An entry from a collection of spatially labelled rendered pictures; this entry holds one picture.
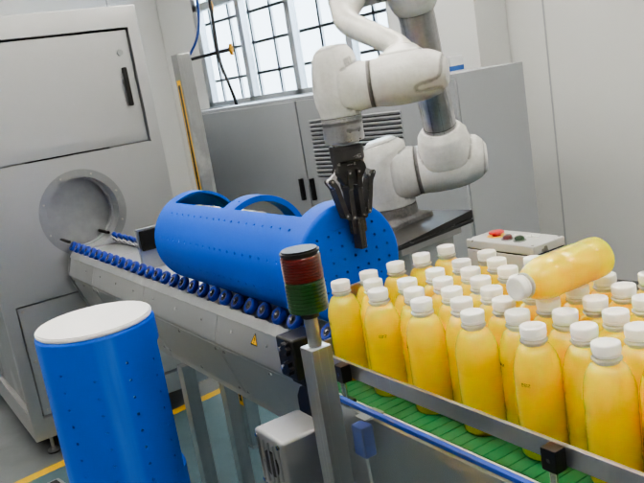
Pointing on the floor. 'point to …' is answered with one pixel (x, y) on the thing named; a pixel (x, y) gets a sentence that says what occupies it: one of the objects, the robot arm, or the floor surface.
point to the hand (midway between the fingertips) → (358, 233)
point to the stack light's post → (327, 413)
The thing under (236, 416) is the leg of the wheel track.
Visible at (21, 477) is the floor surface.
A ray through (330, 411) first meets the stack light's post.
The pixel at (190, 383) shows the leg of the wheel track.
